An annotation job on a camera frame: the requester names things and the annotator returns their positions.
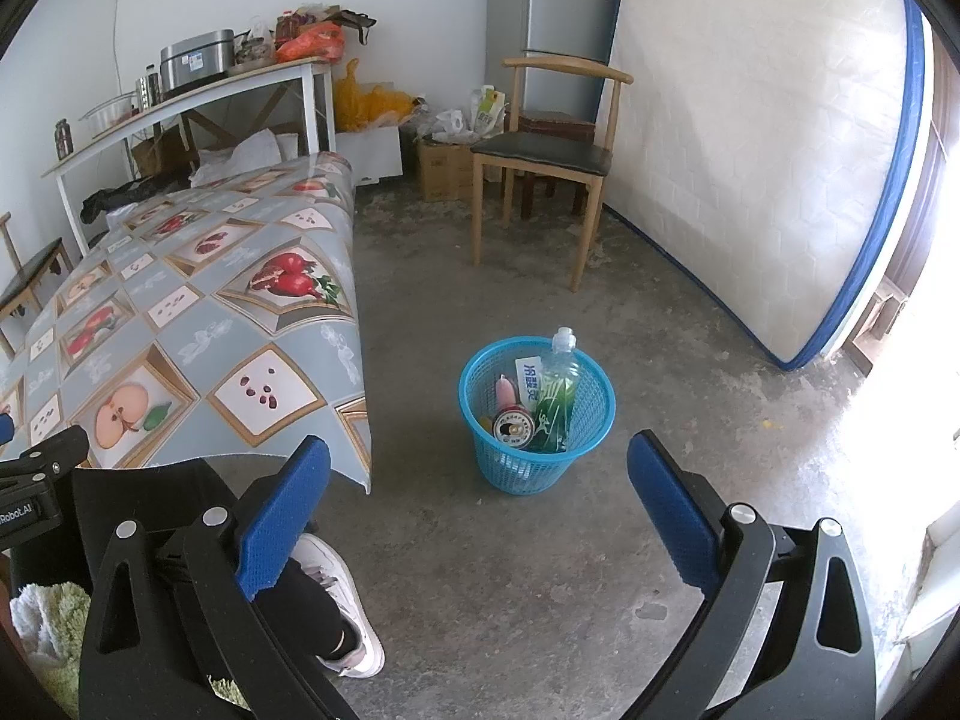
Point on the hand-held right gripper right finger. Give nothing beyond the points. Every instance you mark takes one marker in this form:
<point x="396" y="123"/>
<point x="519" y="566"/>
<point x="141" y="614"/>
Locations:
<point x="671" y="514"/>

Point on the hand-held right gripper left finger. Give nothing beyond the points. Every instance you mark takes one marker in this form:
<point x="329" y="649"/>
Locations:
<point x="281" y="521"/>

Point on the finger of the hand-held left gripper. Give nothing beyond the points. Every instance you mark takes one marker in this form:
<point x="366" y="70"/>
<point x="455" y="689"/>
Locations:
<point x="56" y="446"/>
<point x="4" y="427"/>

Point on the blue plastic basket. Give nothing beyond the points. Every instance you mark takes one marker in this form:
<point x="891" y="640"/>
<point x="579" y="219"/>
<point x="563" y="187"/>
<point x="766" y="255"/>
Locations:
<point x="525" y="465"/>

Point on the green label plastic bottle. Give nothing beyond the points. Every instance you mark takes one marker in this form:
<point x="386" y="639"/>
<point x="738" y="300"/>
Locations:
<point x="559" y="390"/>

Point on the red drink can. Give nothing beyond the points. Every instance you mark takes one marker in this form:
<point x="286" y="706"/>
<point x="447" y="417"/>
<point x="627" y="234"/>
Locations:
<point x="514" y="427"/>

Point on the blue white toothpaste box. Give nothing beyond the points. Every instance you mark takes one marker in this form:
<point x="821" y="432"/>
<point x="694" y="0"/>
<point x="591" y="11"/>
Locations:
<point x="529" y="379"/>

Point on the fuzzy white green jacket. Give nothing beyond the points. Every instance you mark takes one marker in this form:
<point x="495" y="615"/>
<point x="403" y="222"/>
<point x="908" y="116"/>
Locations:
<point x="45" y="630"/>

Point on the white sneaker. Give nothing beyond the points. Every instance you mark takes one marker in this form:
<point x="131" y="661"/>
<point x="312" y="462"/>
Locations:
<point x="352" y="615"/>

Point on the fruit print tablecloth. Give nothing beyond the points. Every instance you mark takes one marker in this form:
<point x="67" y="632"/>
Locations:
<point x="187" y="330"/>

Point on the pink wrapper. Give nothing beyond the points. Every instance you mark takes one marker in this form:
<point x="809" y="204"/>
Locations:
<point x="505" y="394"/>

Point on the black cloth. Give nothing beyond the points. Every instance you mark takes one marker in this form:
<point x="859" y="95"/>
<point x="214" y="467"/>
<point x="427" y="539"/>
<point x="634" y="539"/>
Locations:
<point x="120" y="199"/>

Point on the small metal jar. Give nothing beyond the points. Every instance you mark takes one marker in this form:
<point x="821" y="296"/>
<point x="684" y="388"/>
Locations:
<point x="63" y="139"/>

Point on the clear plastic bowl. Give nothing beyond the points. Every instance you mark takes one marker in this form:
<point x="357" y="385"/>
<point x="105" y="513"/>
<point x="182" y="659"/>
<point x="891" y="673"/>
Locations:
<point x="109" y="114"/>

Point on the large white bag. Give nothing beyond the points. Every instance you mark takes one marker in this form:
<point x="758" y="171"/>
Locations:
<point x="247" y="150"/>

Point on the steel cup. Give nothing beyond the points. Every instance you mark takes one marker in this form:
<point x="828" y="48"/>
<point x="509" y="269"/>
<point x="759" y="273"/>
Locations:
<point x="148" y="90"/>

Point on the white carton box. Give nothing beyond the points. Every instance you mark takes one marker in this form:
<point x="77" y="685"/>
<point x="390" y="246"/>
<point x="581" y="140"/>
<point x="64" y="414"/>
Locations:
<point x="371" y="154"/>

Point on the white mattress blue edge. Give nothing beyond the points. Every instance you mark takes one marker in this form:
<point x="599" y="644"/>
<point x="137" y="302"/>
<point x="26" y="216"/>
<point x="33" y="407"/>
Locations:
<point x="750" y="127"/>

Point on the white side table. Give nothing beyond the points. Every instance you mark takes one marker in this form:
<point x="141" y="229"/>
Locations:
<point x="225" y="86"/>

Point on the dark red wooden stool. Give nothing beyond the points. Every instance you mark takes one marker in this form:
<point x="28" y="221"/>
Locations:
<point x="559" y="124"/>

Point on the steel rice cooker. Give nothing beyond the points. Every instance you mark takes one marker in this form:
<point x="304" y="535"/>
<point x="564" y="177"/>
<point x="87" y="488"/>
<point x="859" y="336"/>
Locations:
<point x="195" y="60"/>

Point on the yellow plastic bag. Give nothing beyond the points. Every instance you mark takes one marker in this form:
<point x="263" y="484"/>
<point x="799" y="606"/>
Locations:
<point x="367" y="101"/>

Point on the white plastic bags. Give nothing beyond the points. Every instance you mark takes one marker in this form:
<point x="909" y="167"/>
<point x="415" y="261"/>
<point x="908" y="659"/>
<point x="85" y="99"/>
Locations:
<point x="457" y="120"/>

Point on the clear bag with jars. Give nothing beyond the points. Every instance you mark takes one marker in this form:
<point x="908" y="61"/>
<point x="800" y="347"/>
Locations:
<point x="255" y="45"/>

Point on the orange plastic bag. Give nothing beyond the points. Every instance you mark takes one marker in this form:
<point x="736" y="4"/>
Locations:
<point x="311" y="45"/>

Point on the red jar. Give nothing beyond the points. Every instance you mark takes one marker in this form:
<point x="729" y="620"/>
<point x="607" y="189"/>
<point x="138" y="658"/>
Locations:
<point x="285" y="28"/>

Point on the dark cloth bag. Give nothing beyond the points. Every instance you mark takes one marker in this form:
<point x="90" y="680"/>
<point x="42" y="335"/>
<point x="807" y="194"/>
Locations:
<point x="349" y="21"/>

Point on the silver refrigerator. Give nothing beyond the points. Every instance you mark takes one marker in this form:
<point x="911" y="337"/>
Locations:
<point x="547" y="15"/>

